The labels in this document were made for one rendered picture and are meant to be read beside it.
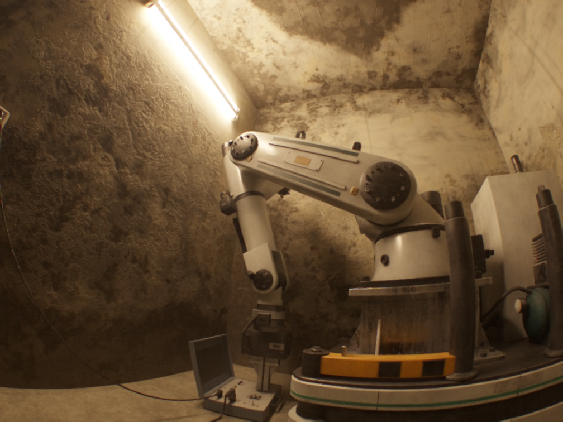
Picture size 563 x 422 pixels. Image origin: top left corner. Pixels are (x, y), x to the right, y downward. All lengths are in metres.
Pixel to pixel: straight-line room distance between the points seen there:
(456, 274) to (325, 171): 0.69
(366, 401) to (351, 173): 0.84
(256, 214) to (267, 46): 1.52
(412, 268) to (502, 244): 0.49
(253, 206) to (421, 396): 1.15
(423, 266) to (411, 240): 0.11
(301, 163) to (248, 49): 1.44
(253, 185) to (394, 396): 1.20
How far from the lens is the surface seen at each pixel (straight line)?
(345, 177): 1.04
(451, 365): 0.72
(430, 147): 2.18
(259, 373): 1.28
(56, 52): 1.28
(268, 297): 1.18
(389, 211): 0.95
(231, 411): 1.15
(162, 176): 1.43
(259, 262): 1.19
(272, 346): 1.18
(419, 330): 0.90
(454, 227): 0.73
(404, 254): 0.95
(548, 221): 0.88
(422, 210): 1.14
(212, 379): 1.31
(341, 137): 2.19
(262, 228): 1.27
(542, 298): 1.01
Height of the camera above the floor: 0.55
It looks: 21 degrees up
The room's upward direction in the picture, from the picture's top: 4 degrees clockwise
